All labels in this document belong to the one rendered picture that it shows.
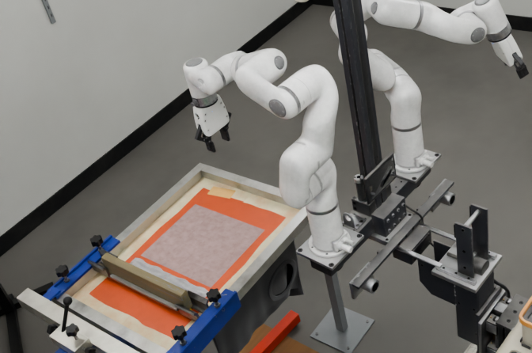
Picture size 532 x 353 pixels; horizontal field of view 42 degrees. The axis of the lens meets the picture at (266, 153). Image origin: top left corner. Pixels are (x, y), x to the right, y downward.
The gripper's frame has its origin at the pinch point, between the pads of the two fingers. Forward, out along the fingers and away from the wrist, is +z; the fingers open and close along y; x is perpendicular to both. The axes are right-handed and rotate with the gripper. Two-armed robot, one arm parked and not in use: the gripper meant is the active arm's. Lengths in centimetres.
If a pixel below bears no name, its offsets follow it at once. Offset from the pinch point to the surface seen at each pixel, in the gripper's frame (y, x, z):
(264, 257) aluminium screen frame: -5.5, -14.1, 39.6
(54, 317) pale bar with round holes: -64, 23, 34
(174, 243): -15, 23, 43
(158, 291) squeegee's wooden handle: -37, 3, 36
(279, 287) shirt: 2, -7, 66
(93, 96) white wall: 75, 222, 86
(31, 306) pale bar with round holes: -65, 35, 34
